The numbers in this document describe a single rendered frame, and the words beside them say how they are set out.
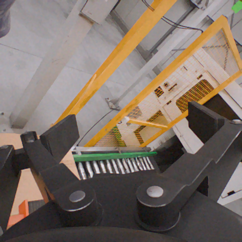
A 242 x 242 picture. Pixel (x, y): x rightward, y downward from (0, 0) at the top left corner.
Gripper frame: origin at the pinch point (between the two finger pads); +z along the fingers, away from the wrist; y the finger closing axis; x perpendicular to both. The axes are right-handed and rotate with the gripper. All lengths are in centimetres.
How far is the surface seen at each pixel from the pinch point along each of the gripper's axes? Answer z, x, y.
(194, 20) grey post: 317, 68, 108
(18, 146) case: 59, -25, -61
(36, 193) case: 47, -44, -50
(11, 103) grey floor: 187, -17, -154
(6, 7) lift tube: 9.5, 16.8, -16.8
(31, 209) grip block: 18.1, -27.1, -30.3
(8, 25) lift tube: 14.2, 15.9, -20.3
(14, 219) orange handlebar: 14.7, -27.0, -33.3
